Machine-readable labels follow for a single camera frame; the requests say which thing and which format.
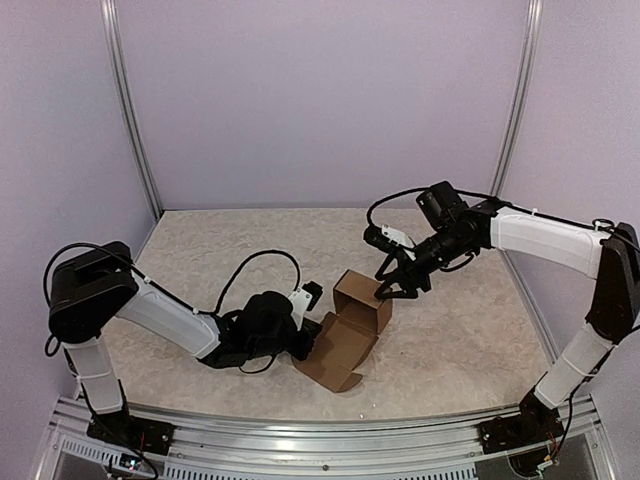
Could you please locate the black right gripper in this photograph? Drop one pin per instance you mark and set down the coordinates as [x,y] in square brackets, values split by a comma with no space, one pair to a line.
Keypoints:
[408,282]

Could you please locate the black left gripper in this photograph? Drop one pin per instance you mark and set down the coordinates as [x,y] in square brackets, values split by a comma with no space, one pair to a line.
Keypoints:
[312,329]

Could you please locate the brown cardboard paper box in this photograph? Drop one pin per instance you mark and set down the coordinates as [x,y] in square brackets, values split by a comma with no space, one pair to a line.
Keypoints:
[348,334]

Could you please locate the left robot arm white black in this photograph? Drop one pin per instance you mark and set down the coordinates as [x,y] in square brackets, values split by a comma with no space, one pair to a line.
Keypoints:
[85,292]

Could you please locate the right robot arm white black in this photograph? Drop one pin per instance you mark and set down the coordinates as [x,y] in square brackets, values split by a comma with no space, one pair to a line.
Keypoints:
[605,252]

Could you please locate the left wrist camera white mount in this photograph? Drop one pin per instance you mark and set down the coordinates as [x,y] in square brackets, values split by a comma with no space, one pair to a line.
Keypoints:
[304,299]

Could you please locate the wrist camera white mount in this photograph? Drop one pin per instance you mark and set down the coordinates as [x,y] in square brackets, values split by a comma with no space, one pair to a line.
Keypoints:
[389,240]
[304,299]

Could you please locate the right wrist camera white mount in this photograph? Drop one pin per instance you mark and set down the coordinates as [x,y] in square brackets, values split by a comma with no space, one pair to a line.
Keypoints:
[389,240]

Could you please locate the front aluminium rail frame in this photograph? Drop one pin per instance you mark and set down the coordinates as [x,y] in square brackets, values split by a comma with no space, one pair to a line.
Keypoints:
[218,447]

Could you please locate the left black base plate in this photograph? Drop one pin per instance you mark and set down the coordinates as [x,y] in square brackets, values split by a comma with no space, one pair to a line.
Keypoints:
[137,434]

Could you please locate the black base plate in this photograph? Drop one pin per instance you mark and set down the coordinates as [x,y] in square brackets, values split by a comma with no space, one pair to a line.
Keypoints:
[505,433]
[137,434]

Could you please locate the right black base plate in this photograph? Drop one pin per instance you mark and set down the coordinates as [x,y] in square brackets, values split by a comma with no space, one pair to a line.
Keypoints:
[505,433]

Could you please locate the right aluminium frame post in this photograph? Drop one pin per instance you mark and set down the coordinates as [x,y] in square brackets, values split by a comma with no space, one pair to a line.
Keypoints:
[520,96]

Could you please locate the aluminium frame post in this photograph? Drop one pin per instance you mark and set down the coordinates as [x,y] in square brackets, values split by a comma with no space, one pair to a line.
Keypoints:
[520,96]
[118,66]

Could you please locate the left aluminium frame post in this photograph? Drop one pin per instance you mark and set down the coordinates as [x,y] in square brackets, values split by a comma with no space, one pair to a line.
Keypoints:
[118,66]

